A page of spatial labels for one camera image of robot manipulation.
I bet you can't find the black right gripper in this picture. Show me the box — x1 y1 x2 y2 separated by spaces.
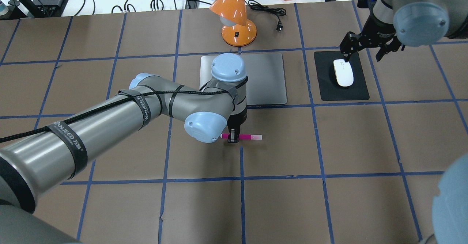
339 12 405 62

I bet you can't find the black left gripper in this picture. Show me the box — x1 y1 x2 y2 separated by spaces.
227 111 247 144

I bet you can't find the pink marker pen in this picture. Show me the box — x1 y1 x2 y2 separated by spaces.
220 133 263 140

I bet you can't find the white computer mouse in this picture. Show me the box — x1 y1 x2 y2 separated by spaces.
333 59 354 87

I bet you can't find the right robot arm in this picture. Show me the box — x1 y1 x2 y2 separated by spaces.
339 0 468 244

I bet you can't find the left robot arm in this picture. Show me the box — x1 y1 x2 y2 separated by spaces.
0 54 248 244

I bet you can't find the silver laptop notebook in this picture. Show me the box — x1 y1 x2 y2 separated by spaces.
200 53 288 106

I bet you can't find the black mousepad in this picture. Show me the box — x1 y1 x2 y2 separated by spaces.
314 51 370 101

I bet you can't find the orange desk lamp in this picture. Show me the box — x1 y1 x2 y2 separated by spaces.
209 0 257 47

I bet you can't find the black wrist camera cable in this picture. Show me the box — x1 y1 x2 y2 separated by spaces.
0 76 249 144

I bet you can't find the black lamp power cord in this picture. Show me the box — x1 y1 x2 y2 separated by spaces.
247 0 287 33

